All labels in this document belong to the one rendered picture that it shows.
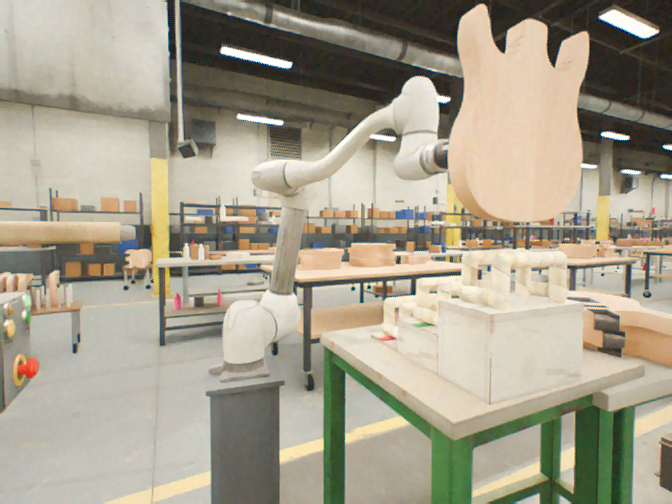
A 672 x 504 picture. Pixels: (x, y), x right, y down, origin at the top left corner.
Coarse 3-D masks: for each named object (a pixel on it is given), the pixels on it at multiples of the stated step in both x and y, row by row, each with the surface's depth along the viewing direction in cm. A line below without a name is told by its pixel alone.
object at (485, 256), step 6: (468, 252) 76; (474, 252) 76; (480, 252) 76; (486, 252) 77; (492, 252) 78; (498, 252) 79; (504, 252) 79; (510, 252) 80; (516, 252) 81; (474, 258) 75; (480, 258) 76; (486, 258) 76; (492, 258) 77; (480, 264) 77
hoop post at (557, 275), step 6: (564, 264) 75; (552, 270) 76; (558, 270) 75; (564, 270) 75; (552, 276) 76; (558, 276) 75; (564, 276) 75; (552, 282) 76; (558, 282) 75; (564, 282) 75; (552, 288) 76; (558, 288) 75; (564, 288) 75; (552, 294) 76; (558, 294) 75; (564, 294) 75; (552, 300) 76; (558, 300) 75; (564, 300) 75
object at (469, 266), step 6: (462, 258) 77; (468, 258) 75; (462, 264) 77; (468, 264) 75; (474, 264) 75; (462, 270) 77; (468, 270) 75; (474, 270) 75; (462, 276) 76; (468, 276) 75; (474, 276) 75; (462, 282) 77; (468, 282) 75; (474, 282) 75; (462, 300) 77; (468, 300) 76
